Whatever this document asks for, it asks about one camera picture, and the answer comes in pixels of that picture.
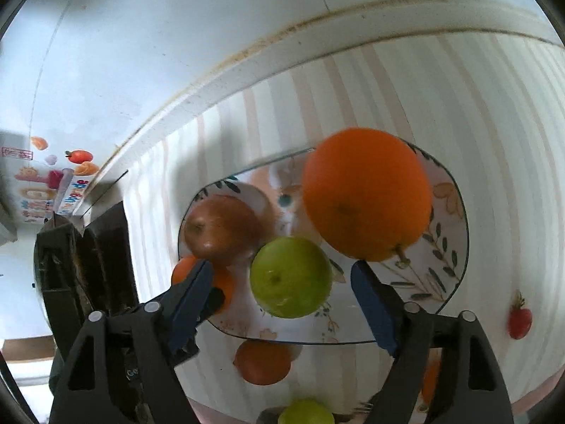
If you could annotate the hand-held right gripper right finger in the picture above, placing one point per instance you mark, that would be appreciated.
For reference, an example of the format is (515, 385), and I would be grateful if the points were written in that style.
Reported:
(374, 309)

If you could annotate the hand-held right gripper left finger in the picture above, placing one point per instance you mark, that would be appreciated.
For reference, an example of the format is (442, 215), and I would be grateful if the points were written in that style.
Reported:
(194, 307)

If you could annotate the floral print plate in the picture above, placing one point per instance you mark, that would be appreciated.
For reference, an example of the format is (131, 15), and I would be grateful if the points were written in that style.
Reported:
(417, 285)

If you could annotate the large orange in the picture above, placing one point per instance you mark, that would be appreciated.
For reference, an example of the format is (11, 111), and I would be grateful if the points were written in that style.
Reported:
(366, 194)

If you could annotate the small orange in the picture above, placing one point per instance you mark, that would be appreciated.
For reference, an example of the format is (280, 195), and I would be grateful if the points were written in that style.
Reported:
(223, 286)
(430, 382)
(262, 362)

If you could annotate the red apple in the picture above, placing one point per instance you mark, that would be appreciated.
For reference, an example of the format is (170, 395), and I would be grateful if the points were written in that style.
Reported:
(220, 229)

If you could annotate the green apple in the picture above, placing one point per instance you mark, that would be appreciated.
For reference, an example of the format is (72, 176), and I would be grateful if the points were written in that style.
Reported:
(289, 276)

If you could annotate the small green fruit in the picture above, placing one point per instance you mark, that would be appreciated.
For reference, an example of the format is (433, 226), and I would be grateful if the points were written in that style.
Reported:
(304, 414)

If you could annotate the striped tablecloth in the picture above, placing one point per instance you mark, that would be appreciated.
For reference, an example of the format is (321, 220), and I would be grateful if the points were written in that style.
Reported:
(485, 141)

